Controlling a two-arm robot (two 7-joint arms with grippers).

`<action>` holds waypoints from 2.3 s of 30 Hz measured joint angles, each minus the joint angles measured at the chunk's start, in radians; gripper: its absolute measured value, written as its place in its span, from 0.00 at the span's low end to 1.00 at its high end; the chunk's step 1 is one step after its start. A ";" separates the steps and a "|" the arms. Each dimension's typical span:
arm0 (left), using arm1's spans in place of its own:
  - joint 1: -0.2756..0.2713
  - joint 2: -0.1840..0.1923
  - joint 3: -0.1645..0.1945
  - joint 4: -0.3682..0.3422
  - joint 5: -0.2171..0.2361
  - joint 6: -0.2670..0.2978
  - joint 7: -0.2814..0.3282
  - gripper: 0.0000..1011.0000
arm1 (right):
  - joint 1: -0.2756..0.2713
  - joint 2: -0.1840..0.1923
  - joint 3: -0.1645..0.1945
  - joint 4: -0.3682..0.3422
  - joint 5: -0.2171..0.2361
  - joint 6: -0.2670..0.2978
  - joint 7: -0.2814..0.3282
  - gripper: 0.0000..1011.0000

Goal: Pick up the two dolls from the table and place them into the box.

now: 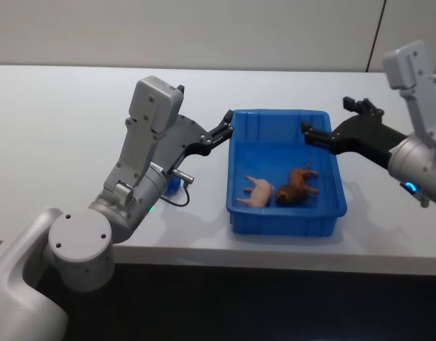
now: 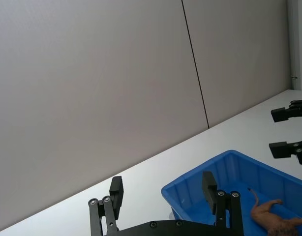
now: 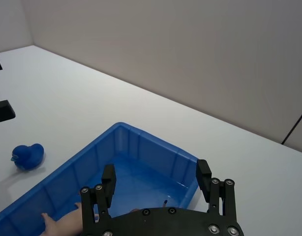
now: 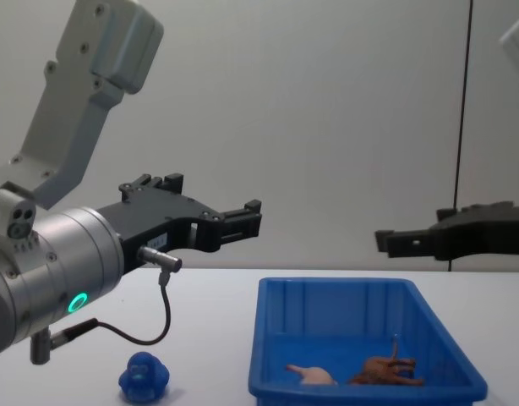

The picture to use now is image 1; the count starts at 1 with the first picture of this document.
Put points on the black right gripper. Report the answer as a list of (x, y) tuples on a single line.
[(363, 135)]

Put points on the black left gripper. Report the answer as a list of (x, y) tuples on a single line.
[(184, 136)]

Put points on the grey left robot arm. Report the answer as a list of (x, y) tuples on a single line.
[(76, 241)]

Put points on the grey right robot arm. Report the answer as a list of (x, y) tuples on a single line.
[(417, 156)]

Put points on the brown toy lion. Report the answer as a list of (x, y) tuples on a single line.
[(295, 184)]

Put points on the small blue object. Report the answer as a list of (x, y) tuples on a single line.
[(172, 186)]

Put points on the pink toy pig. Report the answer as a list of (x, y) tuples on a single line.
[(259, 192)]

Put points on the blue plastic bin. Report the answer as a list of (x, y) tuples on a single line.
[(310, 220)]

